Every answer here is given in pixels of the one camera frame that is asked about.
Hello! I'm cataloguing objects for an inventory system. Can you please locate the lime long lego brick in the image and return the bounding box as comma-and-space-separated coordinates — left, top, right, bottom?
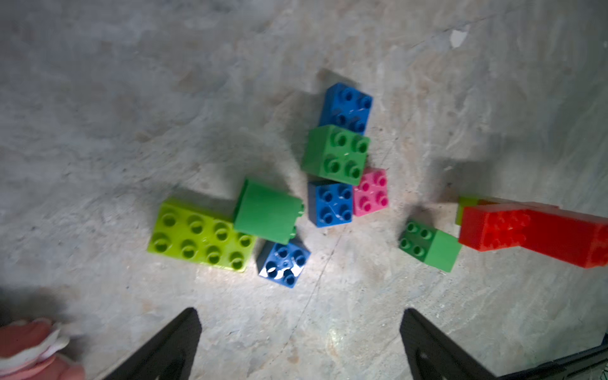
147, 198, 257, 272

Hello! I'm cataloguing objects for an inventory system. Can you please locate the pink toy figure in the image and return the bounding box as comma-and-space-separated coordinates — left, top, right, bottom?
1, 318, 86, 380

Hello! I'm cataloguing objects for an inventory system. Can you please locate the green lego brick right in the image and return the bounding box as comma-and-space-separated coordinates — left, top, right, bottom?
399, 219, 462, 272

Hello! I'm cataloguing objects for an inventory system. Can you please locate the lime small lego brick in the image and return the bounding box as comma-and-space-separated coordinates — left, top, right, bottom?
455, 196, 480, 226

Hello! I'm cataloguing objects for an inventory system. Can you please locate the long red lego brick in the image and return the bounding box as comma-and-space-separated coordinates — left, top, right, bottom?
459, 204, 607, 269

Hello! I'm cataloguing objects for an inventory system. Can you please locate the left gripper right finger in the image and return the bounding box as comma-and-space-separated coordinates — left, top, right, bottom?
400, 308, 495, 379

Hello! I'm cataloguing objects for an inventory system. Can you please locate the dark green lego brick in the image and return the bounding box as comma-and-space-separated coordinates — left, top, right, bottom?
301, 124, 371, 186

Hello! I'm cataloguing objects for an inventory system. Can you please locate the blue lego brick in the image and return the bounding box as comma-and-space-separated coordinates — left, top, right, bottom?
319, 82, 374, 136
256, 237, 310, 288
308, 180, 354, 228

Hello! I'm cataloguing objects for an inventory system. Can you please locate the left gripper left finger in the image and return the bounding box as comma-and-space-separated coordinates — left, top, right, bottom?
106, 307, 202, 380

